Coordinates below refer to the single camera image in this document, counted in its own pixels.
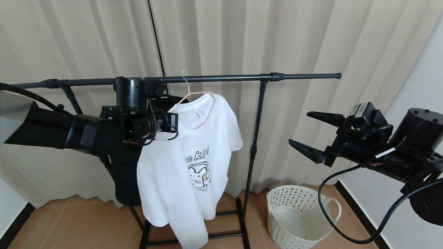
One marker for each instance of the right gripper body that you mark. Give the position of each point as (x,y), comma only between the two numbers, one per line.
(356,152)

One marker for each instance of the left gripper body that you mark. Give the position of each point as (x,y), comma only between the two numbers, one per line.
(155,124)

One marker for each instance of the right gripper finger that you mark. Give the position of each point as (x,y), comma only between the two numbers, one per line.
(309,152)
(328,119)

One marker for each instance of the white garment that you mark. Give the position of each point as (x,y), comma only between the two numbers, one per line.
(166,180)

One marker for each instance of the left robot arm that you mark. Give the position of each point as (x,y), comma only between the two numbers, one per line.
(52,128)

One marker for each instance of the white laundry basket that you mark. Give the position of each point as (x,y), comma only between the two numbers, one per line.
(294,224)

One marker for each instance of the black clothes rack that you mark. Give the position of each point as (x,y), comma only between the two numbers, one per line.
(242,77)

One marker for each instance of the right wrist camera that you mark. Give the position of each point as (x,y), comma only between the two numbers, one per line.
(370,119)

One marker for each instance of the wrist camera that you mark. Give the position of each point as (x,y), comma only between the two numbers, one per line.
(370,119)
(155,88)

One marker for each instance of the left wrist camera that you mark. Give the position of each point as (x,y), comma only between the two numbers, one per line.
(155,88)

